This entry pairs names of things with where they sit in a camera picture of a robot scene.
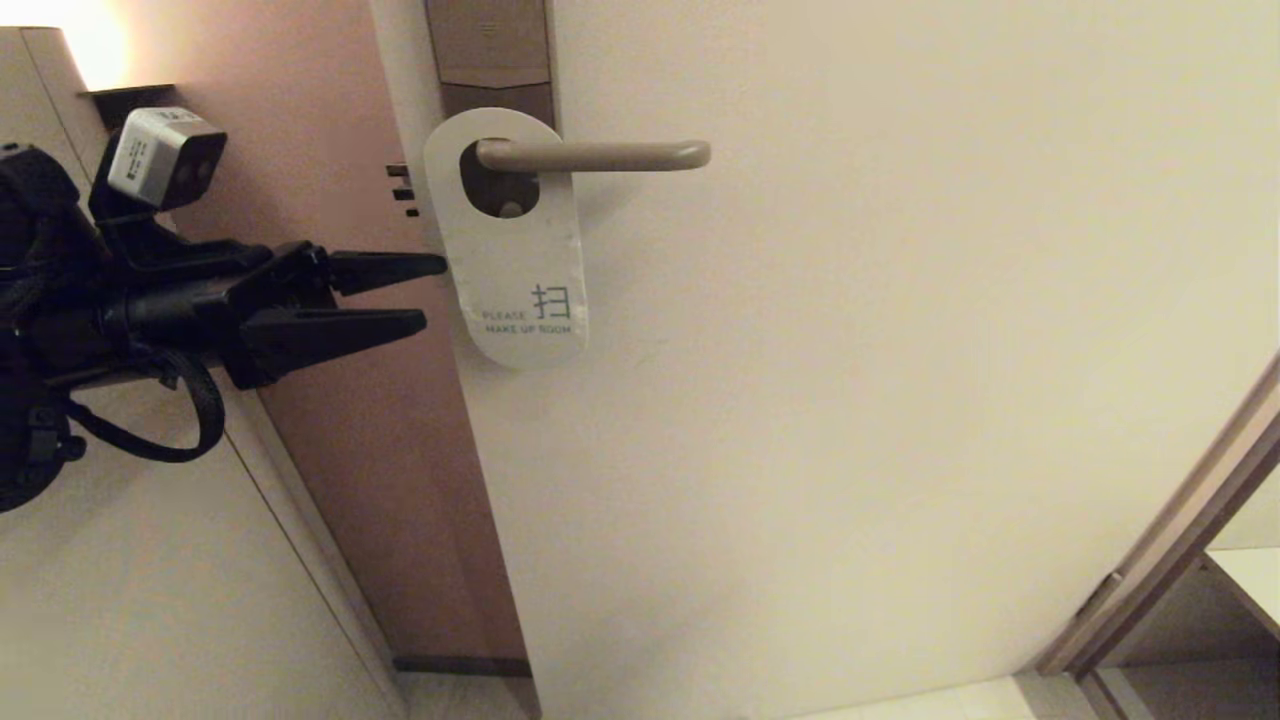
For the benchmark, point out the brown door lock plate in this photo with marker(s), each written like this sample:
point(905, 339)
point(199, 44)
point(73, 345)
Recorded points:
point(490, 50)

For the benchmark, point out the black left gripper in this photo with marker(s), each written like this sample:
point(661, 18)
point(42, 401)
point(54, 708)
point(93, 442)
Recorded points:
point(180, 310)

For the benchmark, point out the brown door frame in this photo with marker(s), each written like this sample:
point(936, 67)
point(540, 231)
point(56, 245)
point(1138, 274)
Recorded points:
point(1170, 540)

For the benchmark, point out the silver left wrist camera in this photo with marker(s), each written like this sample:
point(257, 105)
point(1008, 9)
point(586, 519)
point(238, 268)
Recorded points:
point(160, 160)

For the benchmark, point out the black wall lamp bracket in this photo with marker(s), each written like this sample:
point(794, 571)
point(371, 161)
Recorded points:
point(100, 97)

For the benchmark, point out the white shelf board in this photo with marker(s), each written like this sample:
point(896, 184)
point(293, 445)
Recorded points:
point(1255, 580)

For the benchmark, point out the white room door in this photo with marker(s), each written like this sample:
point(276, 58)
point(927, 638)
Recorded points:
point(850, 400)

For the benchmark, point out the blue and white door hanger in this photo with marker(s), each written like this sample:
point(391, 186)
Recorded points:
point(515, 270)

